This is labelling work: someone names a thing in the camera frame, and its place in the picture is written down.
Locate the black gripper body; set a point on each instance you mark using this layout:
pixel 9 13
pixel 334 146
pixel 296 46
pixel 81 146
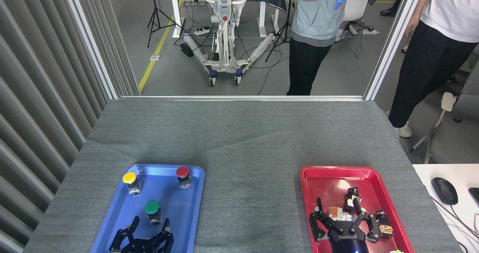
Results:
pixel 144 245
pixel 346 240

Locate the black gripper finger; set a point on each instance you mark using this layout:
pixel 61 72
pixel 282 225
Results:
pixel 318 226
pixel 374 230
pixel 166 241
pixel 116 241

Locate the green push button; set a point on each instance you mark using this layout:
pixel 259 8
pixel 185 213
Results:
pixel 152 207

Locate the yellow push button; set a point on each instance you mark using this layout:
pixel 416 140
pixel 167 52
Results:
pixel 129 177

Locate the red push button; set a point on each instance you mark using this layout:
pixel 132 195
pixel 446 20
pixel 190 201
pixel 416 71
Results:
pixel 182 171

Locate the small green part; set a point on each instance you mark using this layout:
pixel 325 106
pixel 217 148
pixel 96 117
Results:
pixel 396 251

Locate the blue plastic tray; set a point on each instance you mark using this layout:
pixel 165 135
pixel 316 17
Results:
pixel 179 208

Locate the red plastic tray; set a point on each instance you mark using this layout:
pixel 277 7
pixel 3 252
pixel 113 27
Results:
pixel 325 185

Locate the white side table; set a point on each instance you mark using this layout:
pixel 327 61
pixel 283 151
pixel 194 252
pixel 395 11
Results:
pixel 426 178

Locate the black computer mouse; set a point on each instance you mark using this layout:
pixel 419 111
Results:
pixel 444 190

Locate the grey felt table cover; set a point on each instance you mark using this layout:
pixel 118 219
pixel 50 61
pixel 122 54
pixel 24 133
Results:
pixel 243 140

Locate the grey chair with white armrest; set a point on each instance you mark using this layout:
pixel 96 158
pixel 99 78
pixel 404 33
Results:
pixel 456 140

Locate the small white floor plate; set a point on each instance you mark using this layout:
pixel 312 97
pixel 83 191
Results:
pixel 155 57

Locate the person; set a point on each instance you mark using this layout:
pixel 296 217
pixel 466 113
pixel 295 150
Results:
pixel 314 21
pixel 340 36
pixel 441 32

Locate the black power adapter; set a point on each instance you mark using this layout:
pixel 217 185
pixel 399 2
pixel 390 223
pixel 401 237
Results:
pixel 186 50

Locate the black tripod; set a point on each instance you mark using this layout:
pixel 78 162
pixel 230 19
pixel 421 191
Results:
pixel 285 28
pixel 155 13

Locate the white power strip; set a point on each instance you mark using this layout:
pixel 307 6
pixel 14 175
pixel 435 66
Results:
pixel 201 31

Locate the white stand on wheels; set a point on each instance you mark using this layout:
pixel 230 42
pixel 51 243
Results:
pixel 223 6

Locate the black knob switch orange base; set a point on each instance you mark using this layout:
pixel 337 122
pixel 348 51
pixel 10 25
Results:
pixel 385 228

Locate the orange and white switch block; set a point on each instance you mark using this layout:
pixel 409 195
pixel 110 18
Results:
pixel 335 212

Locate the silver horizontal rail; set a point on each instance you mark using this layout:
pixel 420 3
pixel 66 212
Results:
pixel 243 97

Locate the silver post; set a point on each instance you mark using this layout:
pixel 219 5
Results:
pixel 391 43

